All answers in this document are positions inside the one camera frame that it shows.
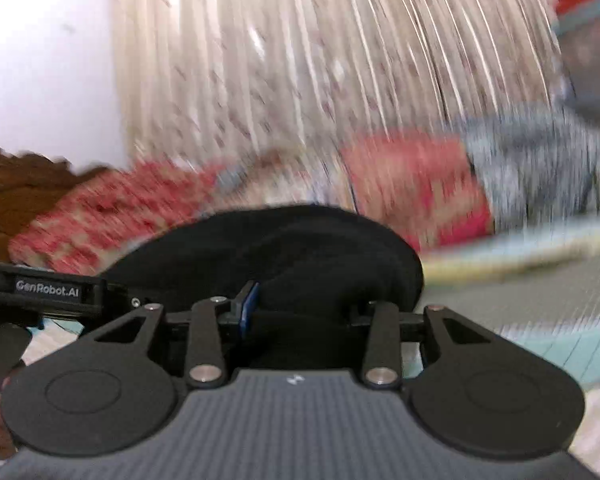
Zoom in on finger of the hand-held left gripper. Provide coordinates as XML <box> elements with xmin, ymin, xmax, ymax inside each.
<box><xmin>105</xmin><ymin>282</ymin><xmax>153</xmax><ymax>314</ymax></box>

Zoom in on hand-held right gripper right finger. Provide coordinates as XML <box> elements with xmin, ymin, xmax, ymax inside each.
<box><xmin>349</xmin><ymin>301</ymin><xmax>482</xmax><ymax>389</ymax></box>

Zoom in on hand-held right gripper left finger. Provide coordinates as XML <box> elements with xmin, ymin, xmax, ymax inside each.
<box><xmin>94</xmin><ymin>280</ymin><xmax>262</xmax><ymax>390</ymax></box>

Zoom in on black pants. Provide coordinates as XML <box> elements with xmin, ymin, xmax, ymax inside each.
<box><xmin>105</xmin><ymin>205</ymin><xmax>426</xmax><ymax>372</ymax></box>

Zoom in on red floral quilt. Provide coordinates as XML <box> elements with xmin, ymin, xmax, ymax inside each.
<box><xmin>9</xmin><ymin>159</ymin><xmax>223</xmax><ymax>277</ymax></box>

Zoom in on carved wooden headboard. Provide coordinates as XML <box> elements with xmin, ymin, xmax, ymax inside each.
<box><xmin>0</xmin><ymin>146</ymin><xmax>113</xmax><ymax>263</ymax></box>

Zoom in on red patterned cloth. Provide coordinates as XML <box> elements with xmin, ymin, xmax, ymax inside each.
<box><xmin>339</xmin><ymin>134</ymin><xmax>497</xmax><ymax>252</ymax></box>

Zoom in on patterned teal and beige bedsheet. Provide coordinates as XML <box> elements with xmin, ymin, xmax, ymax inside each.
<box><xmin>419</xmin><ymin>210</ymin><xmax>600</xmax><ymax>477</ymax></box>

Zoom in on black and white patterned cloth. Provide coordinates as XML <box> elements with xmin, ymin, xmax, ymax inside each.
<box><xmin>464</xmin><ymin>104</ymin><xmax>600</xmax><ymax>232</ymax></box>

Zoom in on cream floral curtain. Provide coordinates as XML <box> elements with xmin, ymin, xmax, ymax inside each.
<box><xmin>112</xmin><ymin>0</ymin><xmax>573</xmax><ymax>171</ymax></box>

